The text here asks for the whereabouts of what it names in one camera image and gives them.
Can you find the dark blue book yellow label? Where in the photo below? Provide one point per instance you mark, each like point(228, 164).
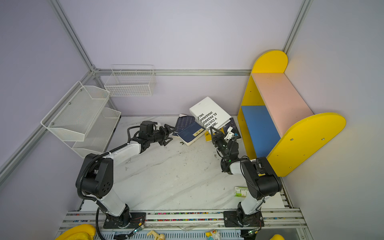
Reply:
point(191, 133)

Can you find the lower white perforated shelf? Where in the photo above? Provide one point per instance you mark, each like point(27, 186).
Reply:
point(100, 134)

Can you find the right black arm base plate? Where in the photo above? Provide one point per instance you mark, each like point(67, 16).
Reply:
point(237, 219)

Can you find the small green white box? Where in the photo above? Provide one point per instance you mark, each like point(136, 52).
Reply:
point(241, 192)

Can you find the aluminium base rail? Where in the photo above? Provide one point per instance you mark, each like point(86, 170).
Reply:
point(194, 224)

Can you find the yellow plastic toy left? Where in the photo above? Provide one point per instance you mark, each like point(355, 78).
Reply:
point(81, 232)

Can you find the white wire basket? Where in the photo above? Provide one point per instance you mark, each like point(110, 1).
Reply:
point(131, 81)

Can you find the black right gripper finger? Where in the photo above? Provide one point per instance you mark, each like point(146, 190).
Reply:
point(213, 131)
point(220, 132)

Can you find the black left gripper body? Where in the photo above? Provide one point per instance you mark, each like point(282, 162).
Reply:
point(159, 136)

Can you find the yellow object bottom right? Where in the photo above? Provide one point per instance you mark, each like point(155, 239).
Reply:
point(277, 237)

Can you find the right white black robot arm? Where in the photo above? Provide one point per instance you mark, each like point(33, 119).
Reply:
point(261, 179)

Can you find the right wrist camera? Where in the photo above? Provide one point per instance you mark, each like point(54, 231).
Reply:
point(230, 134)

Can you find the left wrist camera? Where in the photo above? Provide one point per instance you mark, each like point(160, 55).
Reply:
point(156, 126)

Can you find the beige toy figure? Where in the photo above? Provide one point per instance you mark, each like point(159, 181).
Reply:
point(156, 236)

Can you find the yellow white toy figure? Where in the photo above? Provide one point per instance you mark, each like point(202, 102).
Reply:
point(213, 235)

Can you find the yellow pink blue bookshelf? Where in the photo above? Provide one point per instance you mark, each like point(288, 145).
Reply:
point(275, 121)

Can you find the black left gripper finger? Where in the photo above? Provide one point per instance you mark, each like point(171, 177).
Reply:
point(165, 141)
point(167, 129)

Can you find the white perforated metal shelf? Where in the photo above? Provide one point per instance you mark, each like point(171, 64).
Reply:
point(72, 118)

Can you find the white book black lettering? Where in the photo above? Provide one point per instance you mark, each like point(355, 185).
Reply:
point(209, 114)

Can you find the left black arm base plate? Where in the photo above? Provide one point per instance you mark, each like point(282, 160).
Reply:
point(126, 221)

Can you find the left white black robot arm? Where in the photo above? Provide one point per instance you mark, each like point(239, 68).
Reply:
point(96, 177)

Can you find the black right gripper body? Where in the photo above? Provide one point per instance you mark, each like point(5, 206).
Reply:
point(221, 144)

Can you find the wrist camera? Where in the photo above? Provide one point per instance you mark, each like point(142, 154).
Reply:
point(156, 126)
point(230, 134)

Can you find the yellow cartoon cover book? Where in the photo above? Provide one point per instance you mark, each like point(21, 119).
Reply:
point(208, 137)

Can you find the dark blue barcode book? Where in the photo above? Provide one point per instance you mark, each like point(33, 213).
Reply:
point(183, 122)

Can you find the black cover book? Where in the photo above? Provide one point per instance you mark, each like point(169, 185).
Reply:
point(235, 130)

